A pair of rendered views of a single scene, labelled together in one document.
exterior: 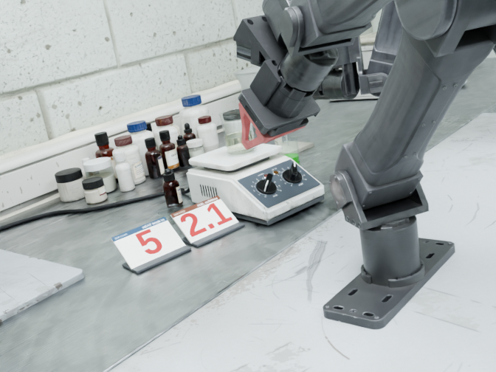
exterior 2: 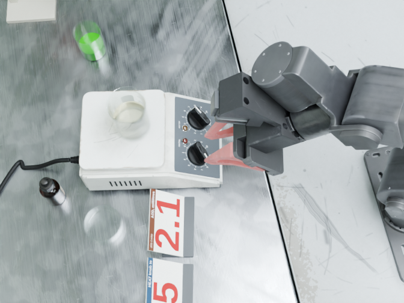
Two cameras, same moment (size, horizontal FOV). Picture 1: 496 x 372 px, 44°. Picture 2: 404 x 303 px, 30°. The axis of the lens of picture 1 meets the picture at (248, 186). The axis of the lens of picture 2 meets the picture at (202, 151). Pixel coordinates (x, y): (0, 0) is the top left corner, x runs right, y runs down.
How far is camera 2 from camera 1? 0.98 m
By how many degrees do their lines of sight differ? 59
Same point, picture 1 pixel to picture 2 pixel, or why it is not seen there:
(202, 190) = (113, 183)
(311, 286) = (357, 254)
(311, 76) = not seen: hidden behind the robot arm
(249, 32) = (252, 112)
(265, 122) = (278, 168)
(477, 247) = not seen: outside the picture
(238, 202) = (179, 183)
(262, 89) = (270, 146)
